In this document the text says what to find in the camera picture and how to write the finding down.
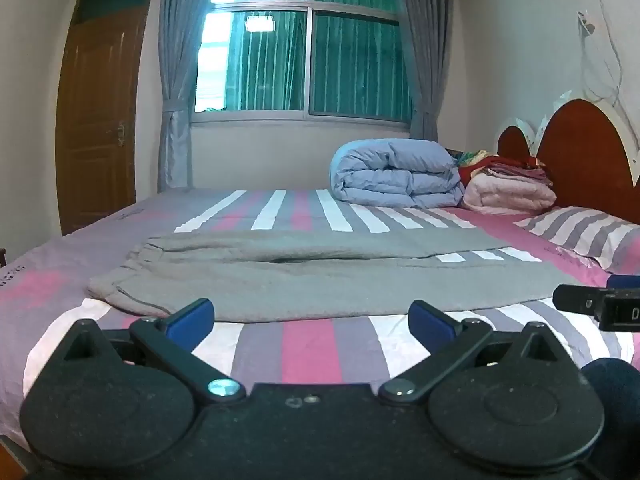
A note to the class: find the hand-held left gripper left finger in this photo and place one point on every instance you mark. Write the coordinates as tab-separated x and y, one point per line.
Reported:
190	319

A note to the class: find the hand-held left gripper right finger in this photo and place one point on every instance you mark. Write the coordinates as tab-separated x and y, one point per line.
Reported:
429	321

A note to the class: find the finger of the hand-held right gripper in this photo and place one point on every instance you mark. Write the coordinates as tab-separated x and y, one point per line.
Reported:
577	298
625	281

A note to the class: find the grey pants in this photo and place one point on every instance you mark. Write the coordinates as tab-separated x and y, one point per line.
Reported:
310	280

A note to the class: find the striped pillow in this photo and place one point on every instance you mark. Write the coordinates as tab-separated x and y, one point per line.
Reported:
585	235

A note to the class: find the dark blue cloth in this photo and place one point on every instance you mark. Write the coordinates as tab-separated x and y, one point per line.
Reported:
617	385

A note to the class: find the striped bed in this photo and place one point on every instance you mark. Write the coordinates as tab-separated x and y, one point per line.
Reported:
305	355

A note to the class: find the folded pink blanket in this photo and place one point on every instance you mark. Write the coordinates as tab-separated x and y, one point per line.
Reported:
505	192

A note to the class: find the red wooden headboard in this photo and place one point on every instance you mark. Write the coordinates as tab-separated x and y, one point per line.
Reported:
585	155

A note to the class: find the folded light blue duvet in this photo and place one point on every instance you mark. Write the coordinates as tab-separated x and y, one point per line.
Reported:
395	170

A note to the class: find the colourful folded blanket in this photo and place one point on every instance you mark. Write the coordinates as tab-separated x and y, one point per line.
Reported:
500	164

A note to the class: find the brown wooden door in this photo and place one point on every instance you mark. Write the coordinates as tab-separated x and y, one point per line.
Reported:
100	110

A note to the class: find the grey curtain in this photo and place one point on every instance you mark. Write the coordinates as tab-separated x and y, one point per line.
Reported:
425	60
180	60

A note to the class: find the window with green glass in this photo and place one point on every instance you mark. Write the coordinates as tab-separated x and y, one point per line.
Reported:
350	60

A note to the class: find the white wall hook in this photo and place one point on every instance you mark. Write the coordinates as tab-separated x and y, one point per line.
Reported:
586	21

